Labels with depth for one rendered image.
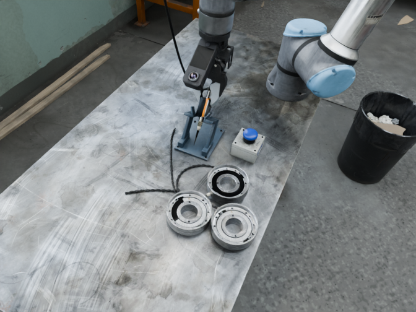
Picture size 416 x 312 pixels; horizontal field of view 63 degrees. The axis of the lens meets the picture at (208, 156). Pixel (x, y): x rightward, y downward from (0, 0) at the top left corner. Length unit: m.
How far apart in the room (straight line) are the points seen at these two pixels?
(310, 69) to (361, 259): 1.12
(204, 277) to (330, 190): 1.36
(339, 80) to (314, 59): 0.09
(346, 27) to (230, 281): 0.66
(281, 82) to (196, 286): 0.68
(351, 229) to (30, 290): 1.51
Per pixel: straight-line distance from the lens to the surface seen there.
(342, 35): 0.95
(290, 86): 1.12
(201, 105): 0.88
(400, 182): 2.25
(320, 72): 0.95
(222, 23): 0.76
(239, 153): 0.92
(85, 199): 0.87
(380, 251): 1.91
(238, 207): 0.80
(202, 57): 0.78
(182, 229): 0.76
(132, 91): 1.13
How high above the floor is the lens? 1.50
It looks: 49 degrees down
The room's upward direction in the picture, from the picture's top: 6 degrees clockwise
